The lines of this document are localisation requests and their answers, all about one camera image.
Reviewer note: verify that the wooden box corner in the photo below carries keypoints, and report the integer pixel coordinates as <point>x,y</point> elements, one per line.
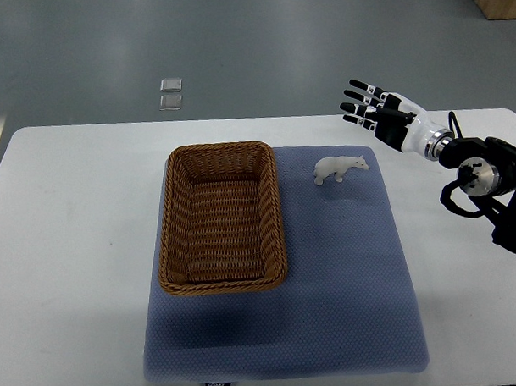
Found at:
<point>497,9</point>

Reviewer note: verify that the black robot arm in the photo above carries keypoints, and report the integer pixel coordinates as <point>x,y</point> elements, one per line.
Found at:
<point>485,185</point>

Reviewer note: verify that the blue fabric mat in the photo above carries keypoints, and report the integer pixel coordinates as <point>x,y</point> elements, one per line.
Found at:
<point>347,305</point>

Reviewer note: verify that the white bear figurine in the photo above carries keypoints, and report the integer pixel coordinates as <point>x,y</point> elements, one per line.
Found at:
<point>337,166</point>

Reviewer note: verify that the brown wicker basket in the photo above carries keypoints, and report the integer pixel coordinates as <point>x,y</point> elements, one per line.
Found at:
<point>221,228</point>

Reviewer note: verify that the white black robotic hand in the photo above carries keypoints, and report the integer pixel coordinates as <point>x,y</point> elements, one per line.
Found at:
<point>393,119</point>

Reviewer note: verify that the upper metal floor plate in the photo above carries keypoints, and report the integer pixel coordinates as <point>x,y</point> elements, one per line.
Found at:
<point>170,84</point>

